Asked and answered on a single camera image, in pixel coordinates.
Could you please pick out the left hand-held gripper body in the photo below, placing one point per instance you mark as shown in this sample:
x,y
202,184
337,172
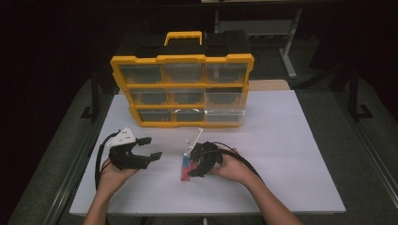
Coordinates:
x,y
120,156

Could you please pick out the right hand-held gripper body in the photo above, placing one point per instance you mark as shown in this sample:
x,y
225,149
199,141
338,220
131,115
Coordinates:
x,y
206,156

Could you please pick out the clear plastic organizer drawer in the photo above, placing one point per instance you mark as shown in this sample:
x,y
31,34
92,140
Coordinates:
x,y
224,101

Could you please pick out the yellow black organizer cabinet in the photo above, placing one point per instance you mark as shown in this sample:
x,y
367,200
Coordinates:
x,y
183,48

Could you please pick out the person's left hand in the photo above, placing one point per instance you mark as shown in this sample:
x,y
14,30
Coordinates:
x,y
114,178

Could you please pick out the person's right hand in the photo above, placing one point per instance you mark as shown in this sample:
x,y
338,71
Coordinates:
x,y
233,170

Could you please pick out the black metal stand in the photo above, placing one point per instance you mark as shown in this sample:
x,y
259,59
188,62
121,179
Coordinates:
x,y
354,100
95,100

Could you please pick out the grid of clear drawers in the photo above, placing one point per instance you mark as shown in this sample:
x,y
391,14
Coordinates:
x,y
141,73

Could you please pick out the desk with white legs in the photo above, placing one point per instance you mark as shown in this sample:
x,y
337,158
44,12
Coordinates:
x,y
289,50

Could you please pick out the grey metal frame rail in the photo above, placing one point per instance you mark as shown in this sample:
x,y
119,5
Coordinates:
x,y
369,146
78,159

